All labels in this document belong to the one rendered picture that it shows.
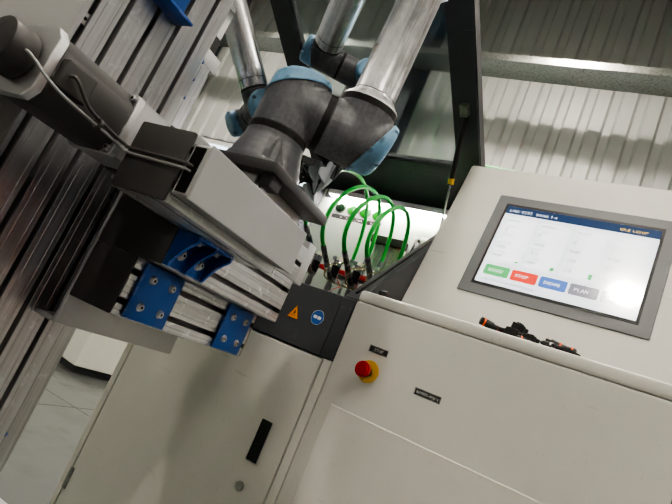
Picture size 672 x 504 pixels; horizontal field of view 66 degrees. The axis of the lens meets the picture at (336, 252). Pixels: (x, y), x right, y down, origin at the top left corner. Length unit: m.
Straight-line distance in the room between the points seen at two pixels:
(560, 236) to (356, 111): 0.76
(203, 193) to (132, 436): 1.11
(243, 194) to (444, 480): 0.72
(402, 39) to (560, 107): 5.55
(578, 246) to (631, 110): 5.06
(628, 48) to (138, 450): 6.46
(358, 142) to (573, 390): 0.62
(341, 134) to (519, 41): 6.27
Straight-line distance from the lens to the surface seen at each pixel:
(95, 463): 1.72
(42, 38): 0.68
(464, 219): 1.62
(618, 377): 1.11
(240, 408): 1.39
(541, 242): 1.53
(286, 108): 0.98
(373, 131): 1.00
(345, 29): 1.34
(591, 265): 1.48
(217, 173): 0.62
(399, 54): 1.07
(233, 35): 1.46
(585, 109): 6.55
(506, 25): 7.39
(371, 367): 1.22
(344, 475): 1.22
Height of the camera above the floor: 0.77
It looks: 12 degrees up
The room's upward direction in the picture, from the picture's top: 23 degrees clockwise
